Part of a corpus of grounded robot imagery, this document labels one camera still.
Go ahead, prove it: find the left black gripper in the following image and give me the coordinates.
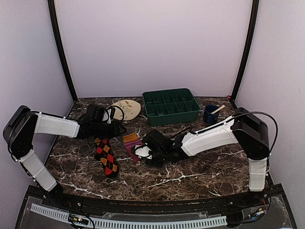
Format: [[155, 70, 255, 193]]
[[92, 120, 127, 139]]

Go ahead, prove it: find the maroon purple striped sock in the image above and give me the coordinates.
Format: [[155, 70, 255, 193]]
[[123, 133, 142, 163]]

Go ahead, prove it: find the green compartment tray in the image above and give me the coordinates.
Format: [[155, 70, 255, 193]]
[[142, 88, 201, 126]]

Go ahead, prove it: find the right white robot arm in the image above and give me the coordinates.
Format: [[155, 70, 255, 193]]
[[134, 107, 274, 207]]

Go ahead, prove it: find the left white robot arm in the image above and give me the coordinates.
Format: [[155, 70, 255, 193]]
[[3, 104, 127, 208]]

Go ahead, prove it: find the black orange argyle sock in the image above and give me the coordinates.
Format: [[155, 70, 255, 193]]
[[94, 138, 119, 178]]

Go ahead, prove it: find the beige floral plate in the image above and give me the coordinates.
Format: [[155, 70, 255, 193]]
[[113, 99, 142, 121]]

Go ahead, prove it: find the dark blue mug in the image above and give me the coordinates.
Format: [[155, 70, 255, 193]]
[[203, 104, 219, 125]]

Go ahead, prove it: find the wooden stick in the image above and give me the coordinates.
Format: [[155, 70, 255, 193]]
[[211, 105, 225, 114]]

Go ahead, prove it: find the small circuit board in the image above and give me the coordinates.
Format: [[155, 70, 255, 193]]
[[68, 214, 89, 226]]

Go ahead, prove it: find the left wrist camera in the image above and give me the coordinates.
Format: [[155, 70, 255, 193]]
[[102, 107, 115, 124]]

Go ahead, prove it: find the white slotted cable duct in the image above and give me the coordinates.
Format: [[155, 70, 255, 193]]
[[30, 203, 227, 229]]

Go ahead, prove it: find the black front rail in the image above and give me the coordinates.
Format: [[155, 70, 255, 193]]
[[26, 186, 284, 218]]

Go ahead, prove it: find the left black frame post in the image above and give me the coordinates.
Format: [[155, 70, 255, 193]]
[[47, 0, 78, 103]]

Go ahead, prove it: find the black frame post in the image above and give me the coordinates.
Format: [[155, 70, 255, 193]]
[[230, 0, 259, 104], [47, 0, 78, 103]]

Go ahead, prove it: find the right black frame post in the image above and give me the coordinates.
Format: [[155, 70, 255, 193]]
[[230, 0, 259, 104]]

